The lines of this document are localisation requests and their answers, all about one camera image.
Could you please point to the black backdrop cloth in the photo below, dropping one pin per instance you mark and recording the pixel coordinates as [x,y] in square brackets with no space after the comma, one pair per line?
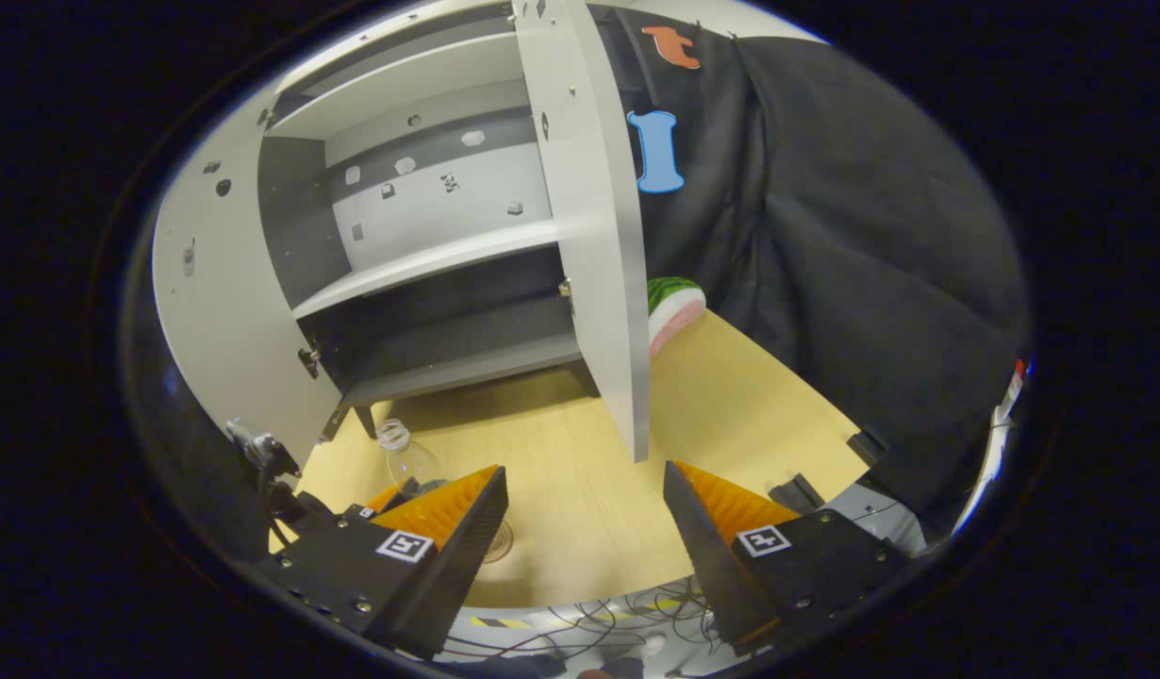
[844,264]

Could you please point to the round coaster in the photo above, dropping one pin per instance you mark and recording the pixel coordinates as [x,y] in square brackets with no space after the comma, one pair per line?
[502,545]

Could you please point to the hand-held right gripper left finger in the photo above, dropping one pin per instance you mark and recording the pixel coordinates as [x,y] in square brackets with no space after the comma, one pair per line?
[467,538]

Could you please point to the watermelon slice toy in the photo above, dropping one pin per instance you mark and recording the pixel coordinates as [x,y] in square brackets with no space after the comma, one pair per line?
[672,311]

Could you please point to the white cabinet door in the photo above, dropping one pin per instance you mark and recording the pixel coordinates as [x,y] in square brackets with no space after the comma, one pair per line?
[594,236]
[231,311]

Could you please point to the white cabinet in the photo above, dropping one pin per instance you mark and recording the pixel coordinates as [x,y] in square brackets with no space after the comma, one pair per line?
[429,259]

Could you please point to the clear plastic bottle green label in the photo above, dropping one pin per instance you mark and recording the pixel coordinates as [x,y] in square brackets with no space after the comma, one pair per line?
[412,462]

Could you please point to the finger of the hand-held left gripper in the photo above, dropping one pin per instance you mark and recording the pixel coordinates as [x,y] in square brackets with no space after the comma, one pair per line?
[384,498]

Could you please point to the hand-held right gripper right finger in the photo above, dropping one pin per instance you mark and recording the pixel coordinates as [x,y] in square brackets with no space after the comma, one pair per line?
[707,556]

